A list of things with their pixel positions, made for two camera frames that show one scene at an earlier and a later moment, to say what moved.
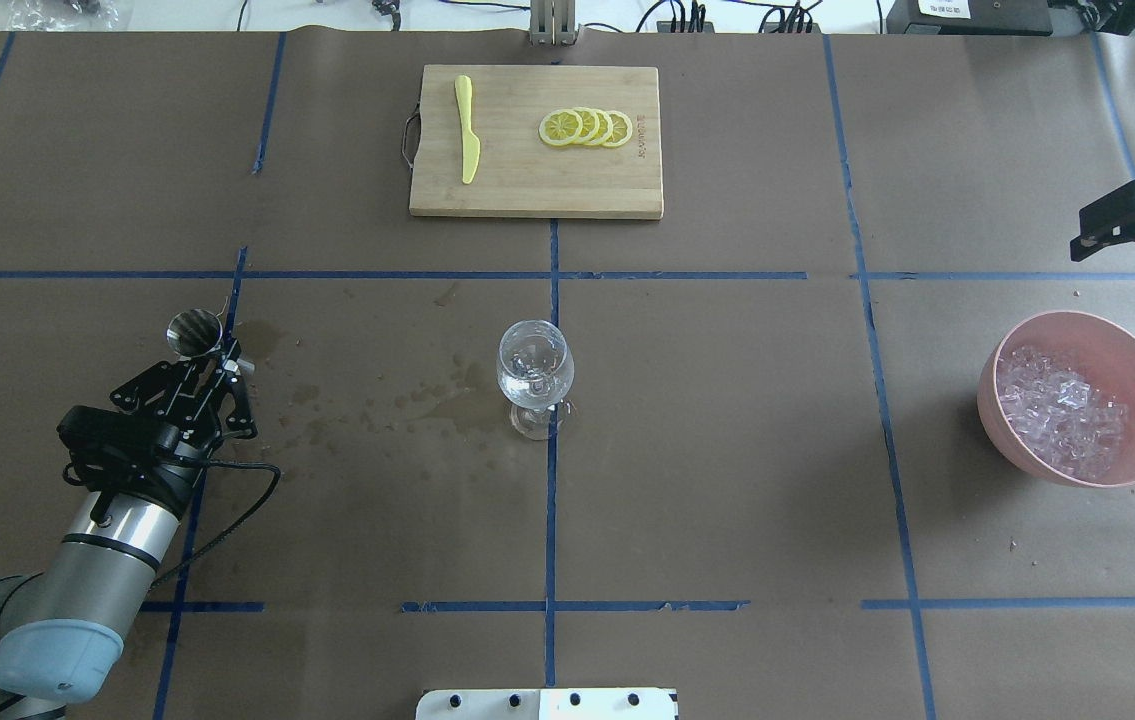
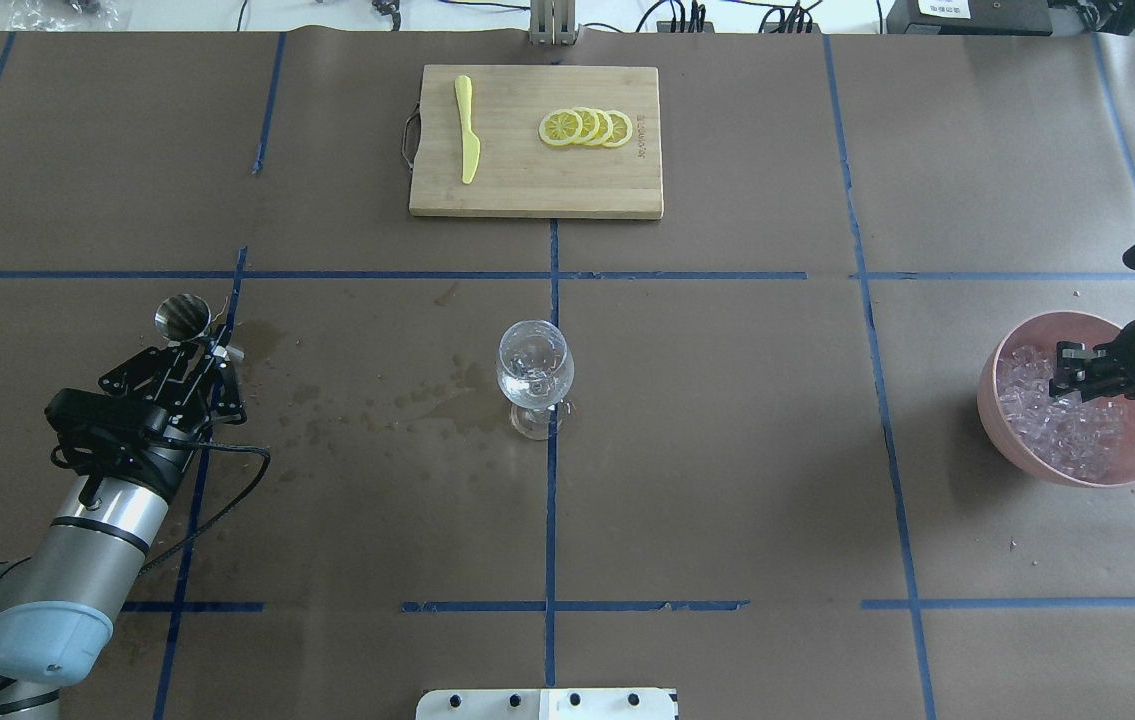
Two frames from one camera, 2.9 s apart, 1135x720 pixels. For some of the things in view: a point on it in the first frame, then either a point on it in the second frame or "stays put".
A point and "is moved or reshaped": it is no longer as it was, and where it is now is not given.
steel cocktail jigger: x=193 y=332 is moved or reshaped
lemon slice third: x=605 y=127 stays put
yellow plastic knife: x=471 y=147 stays put
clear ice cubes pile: x=1060 y=416 stays put
